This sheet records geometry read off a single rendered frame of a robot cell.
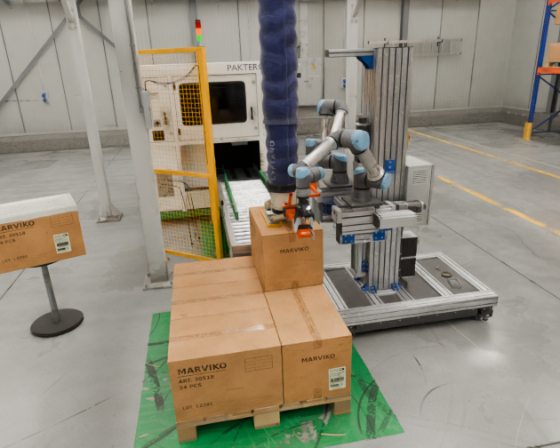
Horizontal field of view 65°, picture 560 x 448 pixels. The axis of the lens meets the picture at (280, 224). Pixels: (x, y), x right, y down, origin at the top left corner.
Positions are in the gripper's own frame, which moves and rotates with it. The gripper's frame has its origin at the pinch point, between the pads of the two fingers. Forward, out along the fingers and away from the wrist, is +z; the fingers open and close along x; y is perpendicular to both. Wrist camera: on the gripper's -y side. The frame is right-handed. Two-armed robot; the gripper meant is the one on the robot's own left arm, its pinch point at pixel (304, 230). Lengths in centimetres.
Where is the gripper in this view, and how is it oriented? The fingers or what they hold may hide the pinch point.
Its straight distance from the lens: 248.7
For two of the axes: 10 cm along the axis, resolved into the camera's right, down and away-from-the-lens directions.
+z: 0.3, 9.4, 3.5
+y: -1.8, -3.4, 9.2
